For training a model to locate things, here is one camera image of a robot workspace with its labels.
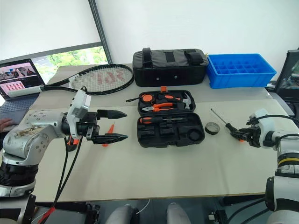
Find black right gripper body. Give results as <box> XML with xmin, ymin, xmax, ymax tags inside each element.
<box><xmin>245</xmin><ymin>125</ymin><xmax>263</xmax><ymax>148</ymax></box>

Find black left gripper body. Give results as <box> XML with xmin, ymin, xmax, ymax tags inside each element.
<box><xmin>77</xmin><ymin>111</ymin><xmax>101</xmax><ymax>142</ymax></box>

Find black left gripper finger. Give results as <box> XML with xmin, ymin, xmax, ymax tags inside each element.
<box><xmin>93</xmin><ymin>133</ymin><xmax>129</xmax><ymax>146</ymax></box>
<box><xmin>97</xmin><ymin>109</ymin><xmax>128</xmax><ymax>120</ymax></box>

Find long screwdriver black handle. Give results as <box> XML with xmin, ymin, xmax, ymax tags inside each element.
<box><xmin>210</xmin><ymin>108</ymin><xmax>245</xmax><ymax>142</ymax></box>

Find black electrical tape roll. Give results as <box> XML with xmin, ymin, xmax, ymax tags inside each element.
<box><xmin>205</xmin><ymin>121</ymin><xmax>221</xmax><ymax>136</ymax></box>

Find black plastic tool case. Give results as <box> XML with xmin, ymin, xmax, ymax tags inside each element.
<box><xmin>136</xmin><ymin>85</ymin><xmax>206</xmax><ymax>148</ymax></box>

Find orange plastic tool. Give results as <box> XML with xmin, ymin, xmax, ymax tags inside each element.
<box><xmin>102</xmin><ymin>123</ymin><xmax>116</xmax><ymax>148</ymax></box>

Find bystander bare hand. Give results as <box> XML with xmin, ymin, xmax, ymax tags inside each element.
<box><xmin>0</xmin><ymin>117</ymin><xmax>15</xmax><ymax>133</ymax></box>

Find black tennis racket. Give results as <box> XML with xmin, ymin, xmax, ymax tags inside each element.
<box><xmin>8</xmin><ymin>63</ymin><xmax>135</xmax><ymax>98</ymax></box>

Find blue plastic compartment crate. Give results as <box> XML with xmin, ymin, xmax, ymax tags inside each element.
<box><xmin>207</xmin><ymin>53</ymin><xmax>277</xmax><ymax>89</ymax></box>

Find black orange utility knife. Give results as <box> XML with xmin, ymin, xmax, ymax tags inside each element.
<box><xmin>160</xmin><ymin>94</ymin><xmax>182</xmax><ymax>103</ymax></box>

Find black grey fabric bag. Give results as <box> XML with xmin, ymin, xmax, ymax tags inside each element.
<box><xmin>132</xmin><ymin>47</ymin><xmax>209</xmax><ymax>88</ymax></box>

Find black framed equipment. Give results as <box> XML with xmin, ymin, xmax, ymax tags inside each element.
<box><xmin>265</xmin><ymin>48</ymin><xmax>299</xmax><ymax>117</ymax></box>

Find grey rounded shape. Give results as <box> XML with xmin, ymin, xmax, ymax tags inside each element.
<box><xmin>166</xmin><ymin>202</ymin><xmax>191</xmax><ymax>224</ymax></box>
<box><xmin>109</xmin><ymin>204</ymin><xmax>139</xmax><ymax>224</ymax></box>

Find grey laptop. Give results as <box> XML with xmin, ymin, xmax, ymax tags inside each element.
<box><xmin>0</xmin><ymin>58</ymin><xmax>47</xmax><ymax>127</ymax></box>

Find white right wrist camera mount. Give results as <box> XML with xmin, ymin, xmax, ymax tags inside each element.
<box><xmin>249</xmin><ymin>108</ymin><xmax>281</xmax><ymax>150</ymax></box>

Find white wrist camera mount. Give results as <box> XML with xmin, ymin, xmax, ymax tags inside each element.
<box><xmin>249</xmin><ymin>108</ymin><xmax>281</xmax><ymax>150</ymax></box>
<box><xmin>66</xmin><ymin>89</ymin><xmax>92</xmax><ymax>139</ymax></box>

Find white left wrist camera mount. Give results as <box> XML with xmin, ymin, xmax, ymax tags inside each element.
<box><xmin>66</xmin><ymin>89</ymin><xmax>92</xmax><ymax>139</ymax></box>

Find orange black tool handle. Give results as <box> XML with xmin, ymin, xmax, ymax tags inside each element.
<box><xmin>66</xmin><ymin>137</ymin><xmax>79</xmax><ymax>152</ymax></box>

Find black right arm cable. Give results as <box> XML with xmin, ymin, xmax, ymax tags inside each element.
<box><xmin>255</xmin><ymin>113</ymin><xmax>299</xmax><ymax>122</ymax></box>

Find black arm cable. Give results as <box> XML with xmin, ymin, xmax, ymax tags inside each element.
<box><xmin>53</xmin><ymin>137</ymin><xmax>69</xmax><ymax>209</ymax></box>
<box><xmin>255</xmin><ymin>113</ymin><xmax>299</xmax><ymax>122</ymax></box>
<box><xmin>54</xmin><ymin>137</ymin><xmax>83</xmax><ymax>209</ymax></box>

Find orange black handled screwdriver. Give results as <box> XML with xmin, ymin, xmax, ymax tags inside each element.
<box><xmin>139</xmin><ymin>116</ymin><xmax>185</xmax><ymax>125</ymax></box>

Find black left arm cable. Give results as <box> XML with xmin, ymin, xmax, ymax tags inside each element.
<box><xmin>54</xmin><ymin>137</ymin><xmax>83</xmax><ymax>209</ymax></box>
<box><xmin>53</xmin><ymin>137</ymin><xmax>69</xmax><ymax>209</ymax></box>

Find orange handled pliers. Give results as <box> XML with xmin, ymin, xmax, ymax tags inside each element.
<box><xmin>141</xmin><ymin>102</ymin><xmax>180</xmax><ymax>113</ymax></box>

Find black handled claw hammer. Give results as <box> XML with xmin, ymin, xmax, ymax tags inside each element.
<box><xmin>179</xmin><ymin>91</ymin><xmax>194</xmax><ymax>111</ymax></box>

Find thin white wire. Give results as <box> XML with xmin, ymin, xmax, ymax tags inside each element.
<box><xmin>137</xmin><ymin>198</ymin><xmax>151</xmax><ymax>215</ymax></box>

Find grey window frame post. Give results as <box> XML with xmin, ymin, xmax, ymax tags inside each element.
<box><xmin>88</xmin><ymin>0</ymin><xmax>114</xmax><ymax>65</ymax></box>

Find red cable tape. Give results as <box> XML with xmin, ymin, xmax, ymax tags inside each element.
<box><xmin>37</xmin><ymin>206</ymin><xmax>56</xmax><ymax>224</ymax></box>

